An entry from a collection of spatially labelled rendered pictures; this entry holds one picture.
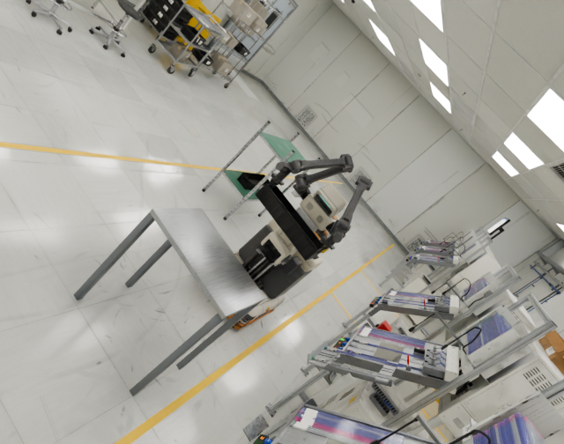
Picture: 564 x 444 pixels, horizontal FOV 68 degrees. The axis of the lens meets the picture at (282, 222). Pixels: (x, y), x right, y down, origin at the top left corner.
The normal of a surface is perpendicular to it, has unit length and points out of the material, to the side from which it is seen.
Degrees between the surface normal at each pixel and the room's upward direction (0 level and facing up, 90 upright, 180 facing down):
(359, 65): 90
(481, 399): 90
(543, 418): 90
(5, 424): 0
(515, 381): 90
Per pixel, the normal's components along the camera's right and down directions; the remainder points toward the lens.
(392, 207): -0.39, 0.06
